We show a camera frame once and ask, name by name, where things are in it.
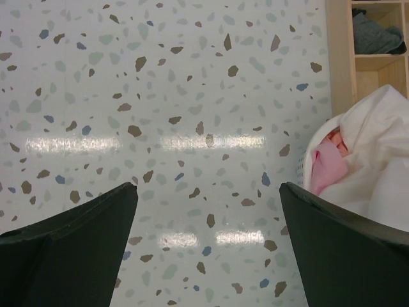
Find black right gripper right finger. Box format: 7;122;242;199
279;182;408;307

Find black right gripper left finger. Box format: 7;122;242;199
1;182;138;306

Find white floral print t-shirt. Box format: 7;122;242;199
320;85;408;231

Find salmon orange garment in basket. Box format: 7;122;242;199
322;127;349;157

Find wooden compartment organizer box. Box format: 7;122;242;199
325;1;408;116

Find white plastic laundry basket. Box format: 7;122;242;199
295;114;343;191

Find pink garment in basket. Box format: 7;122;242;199
310;142;348;195

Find grey rolled socks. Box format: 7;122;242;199
352;8;407;55

